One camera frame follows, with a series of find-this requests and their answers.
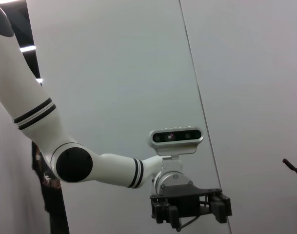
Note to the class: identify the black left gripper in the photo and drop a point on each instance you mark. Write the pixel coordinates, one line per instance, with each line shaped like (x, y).
(187, 200)

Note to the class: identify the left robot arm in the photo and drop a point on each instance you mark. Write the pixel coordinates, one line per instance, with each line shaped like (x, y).
(114, 168)

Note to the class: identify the person in black printed clothing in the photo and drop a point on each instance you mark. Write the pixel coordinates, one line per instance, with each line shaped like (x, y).
(53, 195)

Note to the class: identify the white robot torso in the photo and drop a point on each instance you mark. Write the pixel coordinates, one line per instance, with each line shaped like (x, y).
(11, 182)

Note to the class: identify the ceiling light strip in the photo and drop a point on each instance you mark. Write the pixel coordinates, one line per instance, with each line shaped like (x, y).
(27, 48)
(39, 80)

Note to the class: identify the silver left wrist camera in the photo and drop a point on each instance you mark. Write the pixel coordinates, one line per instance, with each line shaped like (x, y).
(175, 137)

